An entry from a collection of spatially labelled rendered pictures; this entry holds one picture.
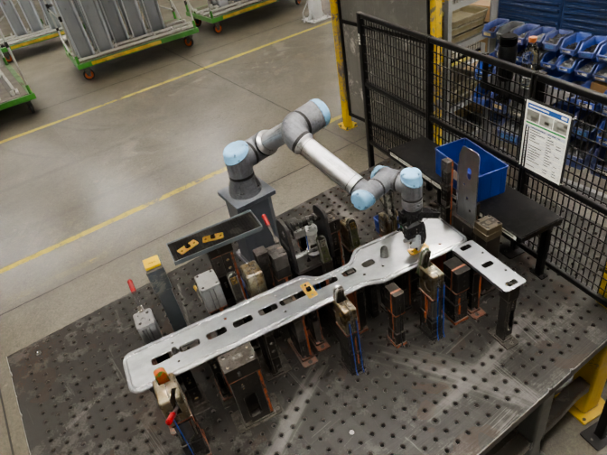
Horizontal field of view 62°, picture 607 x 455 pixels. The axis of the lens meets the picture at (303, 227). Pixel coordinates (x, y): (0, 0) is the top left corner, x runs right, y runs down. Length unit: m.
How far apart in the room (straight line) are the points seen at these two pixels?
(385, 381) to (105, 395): 1.12
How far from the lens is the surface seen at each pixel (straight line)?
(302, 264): 2.10
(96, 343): 2.52
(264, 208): 2.36
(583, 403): 2.83
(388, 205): 2.12
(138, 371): 1.89
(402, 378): 2.02
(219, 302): 1.96
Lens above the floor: 2.35
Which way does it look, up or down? 37 degrees down
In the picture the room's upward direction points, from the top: 11 degrees counter-clockwise
